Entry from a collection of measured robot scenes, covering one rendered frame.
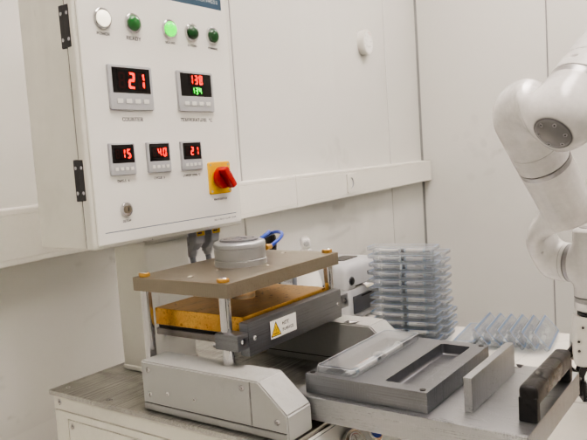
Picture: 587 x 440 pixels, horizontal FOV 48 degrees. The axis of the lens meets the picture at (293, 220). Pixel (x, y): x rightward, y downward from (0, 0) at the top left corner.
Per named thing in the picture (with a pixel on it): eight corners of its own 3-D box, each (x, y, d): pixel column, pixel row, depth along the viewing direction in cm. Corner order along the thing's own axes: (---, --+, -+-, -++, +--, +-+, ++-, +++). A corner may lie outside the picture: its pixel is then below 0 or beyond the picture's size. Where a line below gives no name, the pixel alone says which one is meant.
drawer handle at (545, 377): (518, 421, 71) (517, 384, 70) (555, 378, 83) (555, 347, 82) (537, 424, 70) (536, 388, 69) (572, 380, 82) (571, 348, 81)
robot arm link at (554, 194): (474, 180, 120) (539, 288, 134) (556, 178, 107) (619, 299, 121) (496, 146, 124) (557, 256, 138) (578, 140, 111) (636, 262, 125)
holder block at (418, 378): (306, 392, 84) (304, 372, 83) (381, 349, 100) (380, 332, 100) (427, 415, 74) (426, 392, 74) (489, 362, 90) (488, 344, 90)
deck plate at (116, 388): (48, 394, 104) (48, 388, 104) (202, 337, 132) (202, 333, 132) (285, 455, 77) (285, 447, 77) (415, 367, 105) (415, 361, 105)
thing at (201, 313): (156, 333, 98) (151, 270, 98) (251, 301, 116) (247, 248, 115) (246, 347, 88) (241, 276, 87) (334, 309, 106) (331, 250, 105)
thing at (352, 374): (355, 388, 80) (354, 371, 80) (316, 382, 84) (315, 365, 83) (420, 347, 95) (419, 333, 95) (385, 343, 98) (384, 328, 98)
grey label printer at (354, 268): (279, 318, 197) (276, 261, 195) (316, 304, 213) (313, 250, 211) (353, 326, 183) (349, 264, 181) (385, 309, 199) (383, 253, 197)
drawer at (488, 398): (292, 422, 84) (287, 361, 84) (375, 370, 102) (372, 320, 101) (528, 473, 67) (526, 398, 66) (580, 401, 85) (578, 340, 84)
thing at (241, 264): (109, 334, 100) (100, 249, 99) (242, 292, 125) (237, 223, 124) (231, 354, 86) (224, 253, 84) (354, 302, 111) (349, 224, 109)
